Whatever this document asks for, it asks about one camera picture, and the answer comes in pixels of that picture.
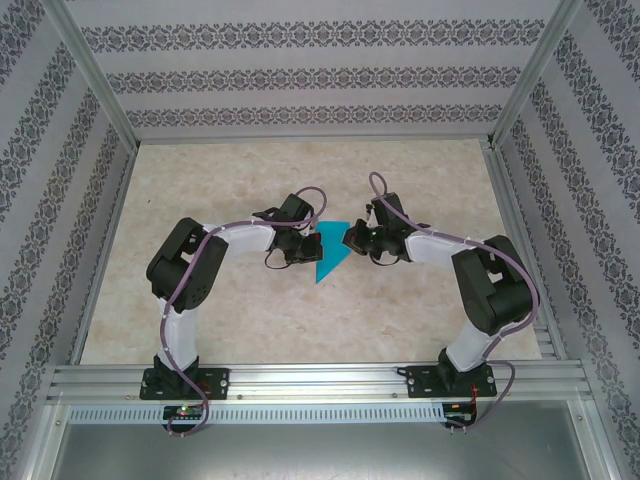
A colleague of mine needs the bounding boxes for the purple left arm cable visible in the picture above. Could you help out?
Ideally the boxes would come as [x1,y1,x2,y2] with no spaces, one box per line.
[158,186,329,439]

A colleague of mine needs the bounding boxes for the aluminium mounting rail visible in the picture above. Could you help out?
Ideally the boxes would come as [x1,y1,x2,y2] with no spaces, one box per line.
[47,362,594,404]

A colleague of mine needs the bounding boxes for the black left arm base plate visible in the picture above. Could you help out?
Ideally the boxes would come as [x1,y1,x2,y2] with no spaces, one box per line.
[141,367,231,401]

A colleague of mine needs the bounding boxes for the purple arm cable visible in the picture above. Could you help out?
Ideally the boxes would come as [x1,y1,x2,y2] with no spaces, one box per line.
[368,171,543,436]
[158,186,329,439]

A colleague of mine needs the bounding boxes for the aluminium frame post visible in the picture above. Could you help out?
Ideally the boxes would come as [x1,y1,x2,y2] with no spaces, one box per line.
[47,0,140,149]
[488,0,585,149]

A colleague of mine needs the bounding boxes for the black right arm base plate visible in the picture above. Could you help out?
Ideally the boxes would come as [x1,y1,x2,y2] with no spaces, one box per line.
[405,363,497,400]

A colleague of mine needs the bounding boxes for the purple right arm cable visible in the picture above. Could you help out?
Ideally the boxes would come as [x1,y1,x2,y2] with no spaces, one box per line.
[368,171,543,436]

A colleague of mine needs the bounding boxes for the aluminium side rail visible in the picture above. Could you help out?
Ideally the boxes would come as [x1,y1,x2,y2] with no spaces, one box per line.
[482,141,570,362]

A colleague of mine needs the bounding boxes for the slotted grey cable duct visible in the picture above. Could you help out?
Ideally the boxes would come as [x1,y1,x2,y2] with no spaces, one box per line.
[67,403,447,424]

